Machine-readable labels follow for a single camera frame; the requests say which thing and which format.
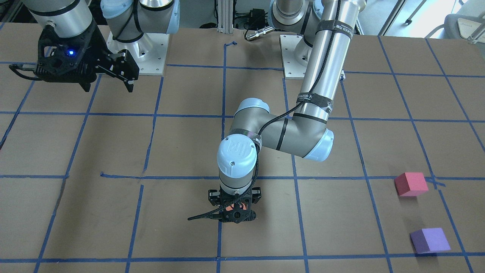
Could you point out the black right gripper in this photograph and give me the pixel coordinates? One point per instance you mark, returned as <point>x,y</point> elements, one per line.
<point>92,46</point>

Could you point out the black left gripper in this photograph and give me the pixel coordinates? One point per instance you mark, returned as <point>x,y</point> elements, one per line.
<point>213,196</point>

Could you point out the orange foam cube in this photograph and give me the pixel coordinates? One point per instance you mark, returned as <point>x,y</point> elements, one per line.
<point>236,206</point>

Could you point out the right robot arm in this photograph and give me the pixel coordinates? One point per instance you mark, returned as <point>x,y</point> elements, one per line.
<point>128,20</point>

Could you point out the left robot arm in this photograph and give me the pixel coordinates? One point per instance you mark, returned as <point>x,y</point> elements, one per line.
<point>302,130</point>

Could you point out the pink foam cube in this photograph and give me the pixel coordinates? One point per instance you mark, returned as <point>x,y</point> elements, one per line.
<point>411,184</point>

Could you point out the purple foam cube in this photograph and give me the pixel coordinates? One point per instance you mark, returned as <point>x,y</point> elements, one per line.
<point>430,240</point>

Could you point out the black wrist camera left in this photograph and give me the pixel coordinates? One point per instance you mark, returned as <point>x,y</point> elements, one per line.
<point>237,216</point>

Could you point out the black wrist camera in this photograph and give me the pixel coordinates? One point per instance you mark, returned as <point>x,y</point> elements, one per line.
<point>60,60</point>
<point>237,216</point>

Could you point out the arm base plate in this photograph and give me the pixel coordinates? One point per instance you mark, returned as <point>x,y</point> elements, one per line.
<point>295,57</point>
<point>149,52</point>

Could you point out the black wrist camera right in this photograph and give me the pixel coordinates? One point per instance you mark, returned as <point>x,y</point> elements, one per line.
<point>60,60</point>

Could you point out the aluminium frame post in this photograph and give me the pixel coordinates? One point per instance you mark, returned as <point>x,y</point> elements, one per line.
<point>225,16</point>

